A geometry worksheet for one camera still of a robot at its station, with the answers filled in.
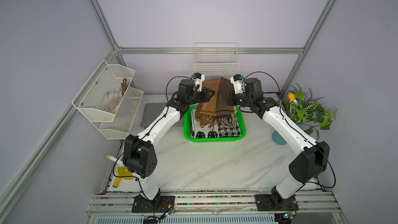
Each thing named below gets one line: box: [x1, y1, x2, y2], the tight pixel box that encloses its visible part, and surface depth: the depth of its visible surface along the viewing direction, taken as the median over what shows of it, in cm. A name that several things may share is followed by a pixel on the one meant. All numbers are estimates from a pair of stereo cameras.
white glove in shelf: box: [101, 87, 123, 114], surface depth 78 cm
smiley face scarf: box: [190, 109, 242, 139], surface depth 92 cm
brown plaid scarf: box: [194, 76, 238, 132], surface depth 82 cm
